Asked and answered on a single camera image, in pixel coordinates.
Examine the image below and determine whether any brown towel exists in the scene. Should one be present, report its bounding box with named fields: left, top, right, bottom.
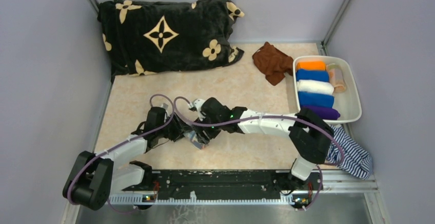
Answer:
left=252, top=42, right=293, bottom=86

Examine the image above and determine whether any purple rolled towel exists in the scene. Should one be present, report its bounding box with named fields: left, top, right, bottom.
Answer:
left=301, top=105, right=341, bottom=120

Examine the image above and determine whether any blue rolled towel lower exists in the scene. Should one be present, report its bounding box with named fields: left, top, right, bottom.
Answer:
left=298, top=92, right=335, bottom=108

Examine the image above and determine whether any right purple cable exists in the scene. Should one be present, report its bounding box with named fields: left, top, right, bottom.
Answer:
left=173, top=96, right=346, bottom=212

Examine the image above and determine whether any orange polka dot towel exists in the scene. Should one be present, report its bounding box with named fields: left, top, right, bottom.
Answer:
left=326, top=64, right=346, bottom=93

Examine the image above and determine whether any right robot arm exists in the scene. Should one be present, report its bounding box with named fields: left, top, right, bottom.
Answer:
left=189, top=97, right=334, bottom=192

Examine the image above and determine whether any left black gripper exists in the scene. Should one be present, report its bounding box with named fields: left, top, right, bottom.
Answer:
left=157, top=112, right=193, bottom=142

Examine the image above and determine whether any orange blue patterned towel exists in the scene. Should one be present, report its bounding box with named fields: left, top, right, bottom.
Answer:
left=183, top=131, right=210, bottom=150

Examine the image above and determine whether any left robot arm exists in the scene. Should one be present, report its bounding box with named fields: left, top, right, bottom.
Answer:
left=62, top=107, right=192, bottom=210

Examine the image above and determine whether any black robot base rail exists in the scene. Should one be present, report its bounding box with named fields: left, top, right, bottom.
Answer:
left=123, top=170, right=323, bottom=209

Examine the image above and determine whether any black pillow with beige flowers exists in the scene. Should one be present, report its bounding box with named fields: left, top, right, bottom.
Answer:
left=97, top=0, right=244, bottom=76

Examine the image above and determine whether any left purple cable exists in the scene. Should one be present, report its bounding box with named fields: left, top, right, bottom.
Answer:
left=66, top=94, right=175, bottom=215

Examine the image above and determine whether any white rolled towel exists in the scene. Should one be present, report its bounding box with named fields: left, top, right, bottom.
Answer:
left=296, top=79, right=334, bottom=95

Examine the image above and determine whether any blue white striped towel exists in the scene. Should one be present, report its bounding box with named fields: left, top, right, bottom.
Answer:
left=326, top=125, right=373, bottom=179

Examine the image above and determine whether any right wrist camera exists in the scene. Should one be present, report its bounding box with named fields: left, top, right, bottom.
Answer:
left=189, top=99, right=205, bottom=120

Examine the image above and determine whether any blue rolled towel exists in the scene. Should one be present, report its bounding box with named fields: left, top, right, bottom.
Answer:
left=295, top=69, right=329, bottom=83
left=298, top=92, right=335, bottom=108

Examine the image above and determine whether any blue rolled towel upper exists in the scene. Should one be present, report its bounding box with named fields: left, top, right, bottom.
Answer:
left=295, top=69, right=329, bottom=83

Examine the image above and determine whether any white plastic bin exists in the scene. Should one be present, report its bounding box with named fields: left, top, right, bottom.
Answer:
left=292, top=55, right=362, bottom=124

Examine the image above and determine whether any purple cable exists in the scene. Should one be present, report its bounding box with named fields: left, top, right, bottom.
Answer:
left=66, top=94, right=175, bottom=215
left=173, top=96, right=346, bottom=212

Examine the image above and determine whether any orange rolled towel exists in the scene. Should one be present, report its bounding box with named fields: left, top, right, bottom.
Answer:
left=295, top=61, right=326, bottom=71

